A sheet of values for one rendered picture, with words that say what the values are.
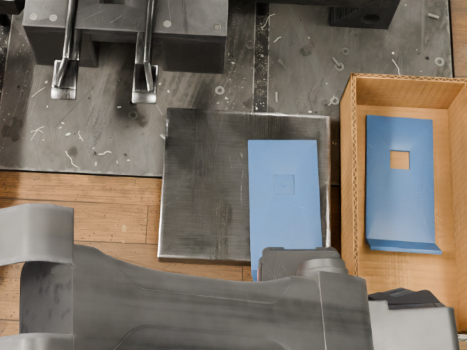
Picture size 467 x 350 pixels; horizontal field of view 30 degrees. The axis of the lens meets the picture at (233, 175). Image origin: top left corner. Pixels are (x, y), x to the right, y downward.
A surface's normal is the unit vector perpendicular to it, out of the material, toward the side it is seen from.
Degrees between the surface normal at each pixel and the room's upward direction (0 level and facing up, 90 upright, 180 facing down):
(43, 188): 0
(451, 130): 90
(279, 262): 29
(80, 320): 38
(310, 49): 0
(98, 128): 0
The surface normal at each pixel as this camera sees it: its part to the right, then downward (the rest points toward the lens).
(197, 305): 0.65, -0.29
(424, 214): 0.05, -0.33
